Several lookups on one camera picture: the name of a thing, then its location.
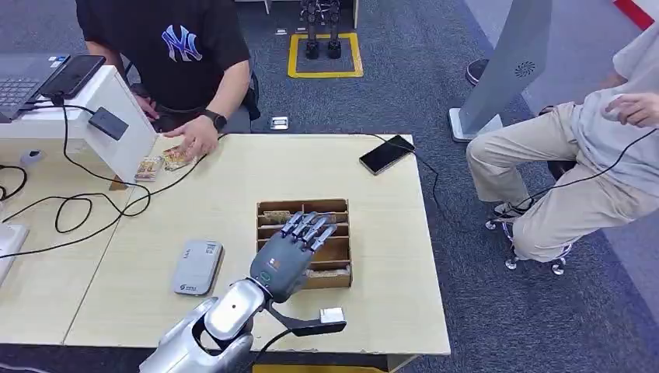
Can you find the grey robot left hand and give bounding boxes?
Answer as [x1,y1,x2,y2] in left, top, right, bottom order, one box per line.
[249,210,340,304]

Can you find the card stack with yellow print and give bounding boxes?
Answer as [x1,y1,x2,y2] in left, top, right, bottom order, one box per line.
[161,145,197,173]

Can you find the cards lying in wooden box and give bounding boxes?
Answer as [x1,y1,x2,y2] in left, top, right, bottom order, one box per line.
[305,265,353,280]

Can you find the wooden card box with compartments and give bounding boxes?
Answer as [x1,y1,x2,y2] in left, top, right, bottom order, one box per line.
[256,198,354,291]

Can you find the grey flat pocket router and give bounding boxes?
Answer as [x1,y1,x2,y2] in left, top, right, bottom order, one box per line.
[171,239,225,298]

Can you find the person's left hand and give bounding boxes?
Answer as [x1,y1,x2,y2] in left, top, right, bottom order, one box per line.
[162,127,221,162]

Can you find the black wristwatch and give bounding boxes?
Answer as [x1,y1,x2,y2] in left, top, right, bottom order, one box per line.
[201,108,228,132]

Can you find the small card stack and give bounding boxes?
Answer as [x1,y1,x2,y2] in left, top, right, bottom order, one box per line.
[134,155,166,183]

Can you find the black office chair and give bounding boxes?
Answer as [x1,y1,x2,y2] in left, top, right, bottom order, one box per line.
[239,69,262,123]

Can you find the yellow floor tape square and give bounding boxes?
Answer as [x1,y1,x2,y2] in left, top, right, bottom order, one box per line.
[287,32,364,80]

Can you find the person's right hand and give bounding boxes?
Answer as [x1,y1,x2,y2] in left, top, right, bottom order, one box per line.
[132,91,162,123]

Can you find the white angled desk stand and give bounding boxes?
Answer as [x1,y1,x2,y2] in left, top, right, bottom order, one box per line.
[0,65,159,185]

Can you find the small black hub box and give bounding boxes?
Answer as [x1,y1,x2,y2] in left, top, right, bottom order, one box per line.
[87,106,131,142]

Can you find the person across the desk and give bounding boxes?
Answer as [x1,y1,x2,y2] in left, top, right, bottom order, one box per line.
[74,0,253,162]

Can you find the black robot legs on floor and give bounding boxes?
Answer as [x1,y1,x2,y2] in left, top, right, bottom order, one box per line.
[299,0,343,61]

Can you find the white flat device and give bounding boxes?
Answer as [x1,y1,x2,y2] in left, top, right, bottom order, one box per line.
[0,222,30,289]

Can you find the black shoe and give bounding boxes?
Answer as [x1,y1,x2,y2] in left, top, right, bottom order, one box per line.
[465,58,490,87]

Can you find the black phone on white stand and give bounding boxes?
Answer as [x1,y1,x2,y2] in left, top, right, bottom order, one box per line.
[37,54,107,101]

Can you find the rolling stool with chrome casters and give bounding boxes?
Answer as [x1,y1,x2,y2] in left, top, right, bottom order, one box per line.
[484,159,577,277]

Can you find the grey standing panel with base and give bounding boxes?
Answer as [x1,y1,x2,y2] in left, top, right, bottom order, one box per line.
[448,0,558,144]

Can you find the dark grey laptop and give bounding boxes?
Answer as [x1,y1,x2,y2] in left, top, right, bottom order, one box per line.
[0,53,71,124]

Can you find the person seated on stool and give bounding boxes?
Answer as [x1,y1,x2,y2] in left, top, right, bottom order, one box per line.
[465,23,659,264]

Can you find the seated person's hand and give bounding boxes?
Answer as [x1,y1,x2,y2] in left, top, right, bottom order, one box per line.
[604,92,659,129]

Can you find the red floor strip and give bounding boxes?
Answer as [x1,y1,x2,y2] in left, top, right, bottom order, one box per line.
[611,0,656,32]

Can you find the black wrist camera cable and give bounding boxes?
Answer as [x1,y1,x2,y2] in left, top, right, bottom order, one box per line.
[250,328,295,368]

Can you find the long black desk cable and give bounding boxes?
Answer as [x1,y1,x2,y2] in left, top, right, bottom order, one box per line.
[0,132,228,260]

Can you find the black smartphone with cable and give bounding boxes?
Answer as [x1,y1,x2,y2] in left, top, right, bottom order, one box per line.
[357,134,417,176]

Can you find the black looped desk cable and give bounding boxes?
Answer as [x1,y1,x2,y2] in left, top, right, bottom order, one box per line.
[1,191,107,235]

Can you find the black cable from stand phone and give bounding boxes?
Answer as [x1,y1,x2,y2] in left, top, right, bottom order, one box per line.
[19,101,153,218]

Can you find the black cable at desk edge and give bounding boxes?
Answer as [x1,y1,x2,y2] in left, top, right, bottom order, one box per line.
[0,163,29,203]

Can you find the black phone charging cable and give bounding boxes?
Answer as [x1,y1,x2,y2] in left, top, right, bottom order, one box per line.
[355,126,659,235]

